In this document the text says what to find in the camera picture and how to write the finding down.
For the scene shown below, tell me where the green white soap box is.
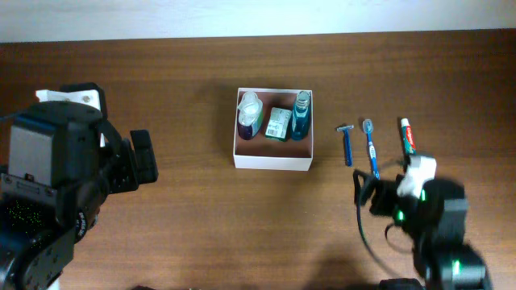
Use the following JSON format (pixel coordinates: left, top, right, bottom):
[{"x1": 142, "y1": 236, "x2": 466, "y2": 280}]
[{"x1": 265, "y1": 107, "x2": 292, "y2": 142}]

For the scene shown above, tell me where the green red toothpaste tube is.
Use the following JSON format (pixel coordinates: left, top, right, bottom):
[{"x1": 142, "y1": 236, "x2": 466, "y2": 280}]
[{"x1": 400, "y1": 118, "x2": 416, "y2": 155}]

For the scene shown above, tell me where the white square cardboard box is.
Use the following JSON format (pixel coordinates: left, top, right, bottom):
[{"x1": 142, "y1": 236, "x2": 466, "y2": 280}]
[{"x1": 232, "y1": 87, "x2": 314, "y2": 171}]

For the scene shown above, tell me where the teal mouthwash bottle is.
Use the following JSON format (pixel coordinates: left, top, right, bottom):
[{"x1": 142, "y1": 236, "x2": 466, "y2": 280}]
[{"x1": 291, "y1": 91, "x2": 311, "y2": 141}]

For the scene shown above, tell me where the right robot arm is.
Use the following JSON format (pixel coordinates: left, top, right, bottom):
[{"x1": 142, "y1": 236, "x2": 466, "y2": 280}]
[{"x1": 352, "y1": 169, "x2": 493, "y2": 290}]

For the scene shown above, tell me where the blue white toothbrush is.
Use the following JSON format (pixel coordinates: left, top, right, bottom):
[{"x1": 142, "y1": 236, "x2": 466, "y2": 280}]
[{"x1": 362, "y1": 119, "x2": 380, "y2": 179}]

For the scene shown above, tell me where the clear bottle dark purple liquid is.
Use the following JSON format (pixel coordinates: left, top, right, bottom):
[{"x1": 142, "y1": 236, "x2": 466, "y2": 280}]
[{"x1": 237, "y1": 91, "x2": 264, "y2": 140}]

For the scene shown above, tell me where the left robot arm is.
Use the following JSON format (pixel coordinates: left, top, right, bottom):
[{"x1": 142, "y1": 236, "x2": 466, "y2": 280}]
[{"x1": 1, "y1": 82, "x2": 159, "y2": 289}]

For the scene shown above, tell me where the blue disposable razor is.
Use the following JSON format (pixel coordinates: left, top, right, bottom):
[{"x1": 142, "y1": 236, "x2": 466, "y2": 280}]
[{"x1": 335, "y1": 125, "x2": 353, "y2": 168}]

